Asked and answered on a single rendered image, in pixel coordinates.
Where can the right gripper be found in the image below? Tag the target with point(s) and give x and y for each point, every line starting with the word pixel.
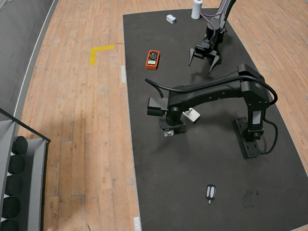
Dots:
pixel 201 52

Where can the white bottle with blue cap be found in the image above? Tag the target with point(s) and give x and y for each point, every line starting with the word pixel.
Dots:
pixel 196 9

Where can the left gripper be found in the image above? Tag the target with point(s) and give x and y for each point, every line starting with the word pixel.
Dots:
pixel 166 123

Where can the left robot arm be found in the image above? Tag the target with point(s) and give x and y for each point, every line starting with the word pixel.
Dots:
pixel 255 96

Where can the orange digital multimeter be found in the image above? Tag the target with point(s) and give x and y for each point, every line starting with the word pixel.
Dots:
pixel 152 59

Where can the small white cardboard box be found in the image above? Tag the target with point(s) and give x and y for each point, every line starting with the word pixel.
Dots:
pixel 171 19

